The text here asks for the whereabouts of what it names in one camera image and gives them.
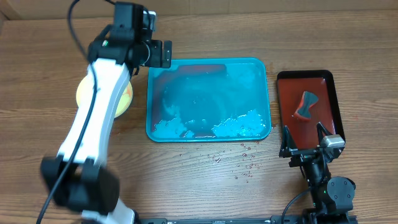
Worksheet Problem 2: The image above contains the black red lacquer tray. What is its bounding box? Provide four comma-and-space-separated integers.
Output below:
276, 70, 345, 149

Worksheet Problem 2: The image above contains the yellow-green plate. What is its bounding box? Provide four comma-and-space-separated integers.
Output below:
76, 77, 134, 118

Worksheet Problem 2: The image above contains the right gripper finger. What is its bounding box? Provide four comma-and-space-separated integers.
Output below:
279, 126, 298, 157
317, 122, 331, 139

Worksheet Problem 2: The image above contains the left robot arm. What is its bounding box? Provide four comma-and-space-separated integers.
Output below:
40, 1, 172, 223

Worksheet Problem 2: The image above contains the red black sponge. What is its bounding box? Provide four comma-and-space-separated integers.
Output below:
293, 91, 318, 121

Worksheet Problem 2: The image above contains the teal plastic tray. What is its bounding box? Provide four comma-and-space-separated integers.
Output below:
146, 57, 272, 142

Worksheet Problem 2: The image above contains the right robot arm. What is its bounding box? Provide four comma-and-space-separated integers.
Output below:
276, 123, 358, 223

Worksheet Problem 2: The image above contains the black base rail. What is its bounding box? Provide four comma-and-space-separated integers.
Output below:
139, 215, 310, 224

